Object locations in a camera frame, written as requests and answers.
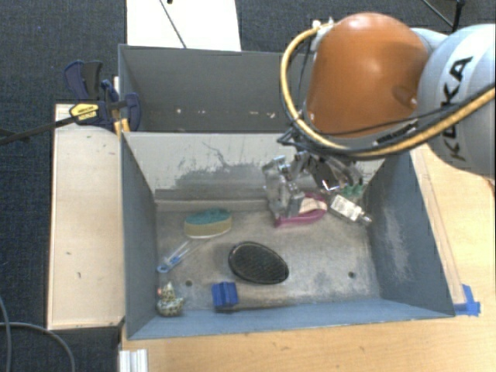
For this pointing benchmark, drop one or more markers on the blue ridged block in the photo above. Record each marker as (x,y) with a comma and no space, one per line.
(224,295)

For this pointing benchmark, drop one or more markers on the silver metal block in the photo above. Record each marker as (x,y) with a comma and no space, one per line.
(345,209)

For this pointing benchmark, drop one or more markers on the pale wood board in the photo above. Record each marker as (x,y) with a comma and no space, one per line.
(85,223)

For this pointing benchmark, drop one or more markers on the green and yellow sponge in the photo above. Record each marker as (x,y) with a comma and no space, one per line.
(208,224)

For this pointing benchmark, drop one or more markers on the pink rimmed pale object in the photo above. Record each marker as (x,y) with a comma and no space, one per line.
(312,209)

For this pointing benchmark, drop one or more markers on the patterned toy duck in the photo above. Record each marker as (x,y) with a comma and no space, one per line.
(169,304)

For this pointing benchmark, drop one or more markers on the black oval mesh dish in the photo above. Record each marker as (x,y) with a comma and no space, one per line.
(259,264)

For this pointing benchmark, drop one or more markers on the grey metal bin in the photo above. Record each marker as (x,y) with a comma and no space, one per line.
(325,262)

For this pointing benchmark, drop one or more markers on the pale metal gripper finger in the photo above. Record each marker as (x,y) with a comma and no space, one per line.
(276,169)
(297,202)

